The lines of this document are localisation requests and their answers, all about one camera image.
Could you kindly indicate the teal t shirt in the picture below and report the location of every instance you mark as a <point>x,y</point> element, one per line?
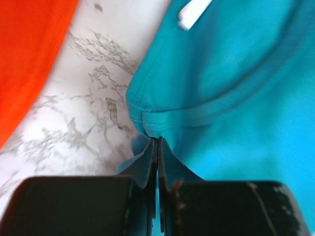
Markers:
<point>234,96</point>

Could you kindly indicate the orange t shirt on hanger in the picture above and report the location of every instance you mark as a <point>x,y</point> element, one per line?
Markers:
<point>31,35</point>

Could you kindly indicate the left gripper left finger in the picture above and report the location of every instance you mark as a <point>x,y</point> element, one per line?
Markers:
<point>121,205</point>

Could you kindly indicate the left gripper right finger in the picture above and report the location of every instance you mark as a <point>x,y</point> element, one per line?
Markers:
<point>191,206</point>

